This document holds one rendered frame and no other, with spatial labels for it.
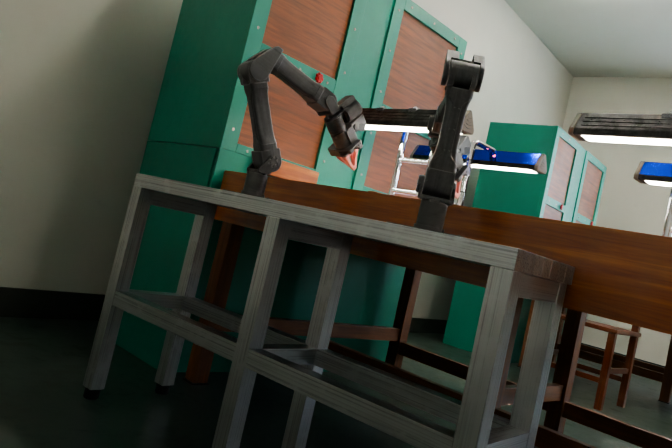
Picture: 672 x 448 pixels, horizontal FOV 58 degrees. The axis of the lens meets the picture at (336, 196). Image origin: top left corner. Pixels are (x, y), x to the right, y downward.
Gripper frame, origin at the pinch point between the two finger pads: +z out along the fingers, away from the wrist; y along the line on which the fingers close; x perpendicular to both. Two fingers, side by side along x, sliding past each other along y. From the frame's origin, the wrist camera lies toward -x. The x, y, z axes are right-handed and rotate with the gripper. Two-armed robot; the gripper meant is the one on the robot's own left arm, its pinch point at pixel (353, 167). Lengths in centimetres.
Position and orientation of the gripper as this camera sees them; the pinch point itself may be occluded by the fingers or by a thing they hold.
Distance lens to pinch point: 201.5
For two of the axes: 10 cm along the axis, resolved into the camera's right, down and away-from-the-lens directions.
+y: -7.0, -1.2, 7.0
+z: 3.6, 7.9, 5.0
